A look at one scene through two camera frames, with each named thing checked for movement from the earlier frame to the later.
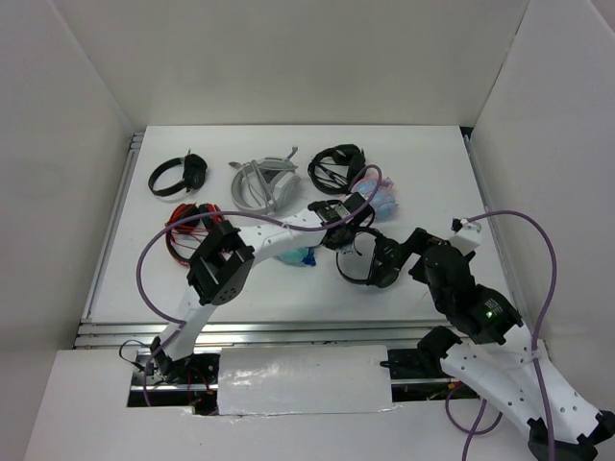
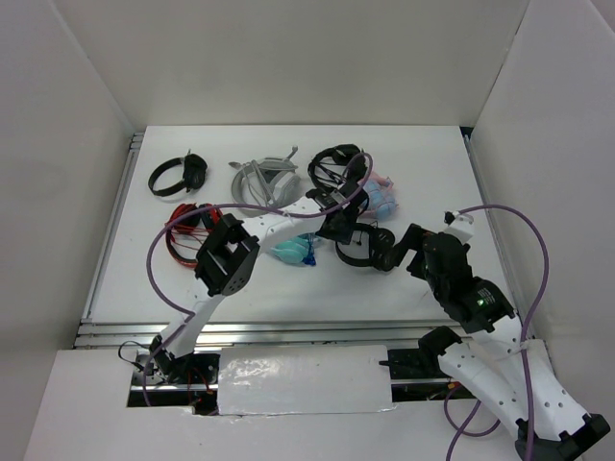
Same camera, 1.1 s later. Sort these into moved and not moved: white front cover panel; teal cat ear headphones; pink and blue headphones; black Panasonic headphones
Moved: black Panasonic headphones
Not moved: white front cover panel; pink and blue headphones; teal cat ear headphones
